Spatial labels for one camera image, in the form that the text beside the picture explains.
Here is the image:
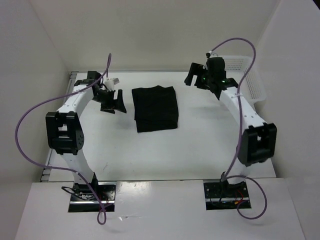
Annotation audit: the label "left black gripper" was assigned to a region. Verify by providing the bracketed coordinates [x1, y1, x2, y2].
[91, 88, 126, 114]

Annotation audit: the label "black shorts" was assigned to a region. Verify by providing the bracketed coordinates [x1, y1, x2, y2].
[131, 85, 179, 133]

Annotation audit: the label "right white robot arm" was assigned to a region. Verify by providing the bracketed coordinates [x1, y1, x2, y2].
[184, 56, 277, 197]

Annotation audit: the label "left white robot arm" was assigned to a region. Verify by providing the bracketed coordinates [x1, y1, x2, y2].
[45, 71, 127, 200]

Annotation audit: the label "white plastic basket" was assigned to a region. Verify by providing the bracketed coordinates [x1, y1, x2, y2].
[220, 55, 267, 105]

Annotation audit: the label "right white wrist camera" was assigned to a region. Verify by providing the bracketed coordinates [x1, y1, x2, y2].
[203, 50, 219, 70]

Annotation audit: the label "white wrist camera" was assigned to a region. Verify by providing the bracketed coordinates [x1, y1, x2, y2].
[203, 50, 219, 70]
[103, 77, 120, 91]

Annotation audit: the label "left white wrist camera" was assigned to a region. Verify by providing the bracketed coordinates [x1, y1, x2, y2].
[103, 77, 120, 91]

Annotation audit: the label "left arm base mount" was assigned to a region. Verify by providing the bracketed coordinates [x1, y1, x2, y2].
[61, 181, 116, 213]

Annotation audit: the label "aluminium table edge rail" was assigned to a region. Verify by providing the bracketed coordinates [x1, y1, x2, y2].
[39, 71, 80, 182]

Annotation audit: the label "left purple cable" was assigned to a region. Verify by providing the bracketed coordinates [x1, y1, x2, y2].
[14, 52, 116, 225]

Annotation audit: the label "purple cable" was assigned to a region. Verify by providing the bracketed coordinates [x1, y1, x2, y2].
[14, 52, 116, 225]
[211, 37, 269, 220]

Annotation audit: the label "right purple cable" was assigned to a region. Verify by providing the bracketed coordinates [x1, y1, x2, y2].
[211, 37, 269, 220]

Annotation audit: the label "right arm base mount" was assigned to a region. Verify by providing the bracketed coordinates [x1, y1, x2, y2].
[203, 180, 251, 211]

